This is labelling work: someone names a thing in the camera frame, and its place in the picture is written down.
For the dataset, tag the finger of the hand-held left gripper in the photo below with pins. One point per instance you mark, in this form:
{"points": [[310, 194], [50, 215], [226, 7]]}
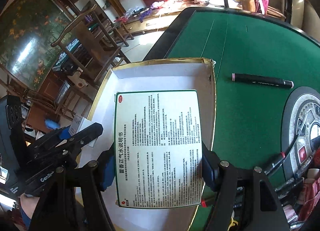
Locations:
{"points": [[92, 130], [63, 133]]}

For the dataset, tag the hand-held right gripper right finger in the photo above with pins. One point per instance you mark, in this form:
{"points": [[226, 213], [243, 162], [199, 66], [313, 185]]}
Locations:
{"points": [[208, 173]]}

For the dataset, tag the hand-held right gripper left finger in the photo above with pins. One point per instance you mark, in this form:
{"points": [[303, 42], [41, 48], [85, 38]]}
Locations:
{"points": [[108, 173]]}

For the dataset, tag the small white carton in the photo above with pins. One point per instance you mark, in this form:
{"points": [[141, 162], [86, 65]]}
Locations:
{"points": [[80, 121]]}

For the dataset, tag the white printed medicine box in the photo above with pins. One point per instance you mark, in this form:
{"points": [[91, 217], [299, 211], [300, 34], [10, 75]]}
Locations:
{"points": [[160, 146]]}

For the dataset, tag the black marker pink band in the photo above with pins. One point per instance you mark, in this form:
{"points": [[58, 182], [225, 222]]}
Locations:
{"points": [[275, 162]]}

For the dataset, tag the gold-rimmed cardboard box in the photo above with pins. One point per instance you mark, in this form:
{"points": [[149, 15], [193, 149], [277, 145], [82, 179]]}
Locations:
{"points": [[155, 78]]}

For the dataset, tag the thin black pen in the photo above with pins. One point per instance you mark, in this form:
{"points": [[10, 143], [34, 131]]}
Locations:
{"points": [[296, 136]]}

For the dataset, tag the person's left forearm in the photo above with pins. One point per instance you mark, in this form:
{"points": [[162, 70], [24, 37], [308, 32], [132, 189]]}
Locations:
{"points": [[26, 203]]}

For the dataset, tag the blue cloth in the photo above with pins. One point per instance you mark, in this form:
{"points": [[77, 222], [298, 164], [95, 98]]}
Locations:
{"points": [[51, 124]]}

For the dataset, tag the white orange object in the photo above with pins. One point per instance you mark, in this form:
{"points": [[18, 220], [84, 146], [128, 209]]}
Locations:
{"points": [[76, 78]]}

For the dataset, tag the dark mahjong table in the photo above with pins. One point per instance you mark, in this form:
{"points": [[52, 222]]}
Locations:
{"points": [[75, 56]]}

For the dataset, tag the rows of mahjong tiles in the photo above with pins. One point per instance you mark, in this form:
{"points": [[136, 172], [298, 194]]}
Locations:
{"points": [[71, 43]]}

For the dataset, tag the tall wooden chair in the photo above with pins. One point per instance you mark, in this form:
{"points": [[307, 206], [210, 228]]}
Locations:
{"points": [[82, 38]]}

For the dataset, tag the large floral painting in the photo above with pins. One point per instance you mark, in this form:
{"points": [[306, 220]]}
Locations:
{"points": [[27, 41]]}

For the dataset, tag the round table control panel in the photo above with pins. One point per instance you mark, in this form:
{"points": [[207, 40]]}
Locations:
{"points": [[292, 111]]}

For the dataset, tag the black marker pink end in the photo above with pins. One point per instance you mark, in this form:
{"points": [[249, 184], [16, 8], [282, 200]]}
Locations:
{"points": [[260, 80]]}

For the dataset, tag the low wooden cabinet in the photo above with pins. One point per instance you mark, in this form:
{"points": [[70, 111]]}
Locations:
{"points": [[150, 25]]}

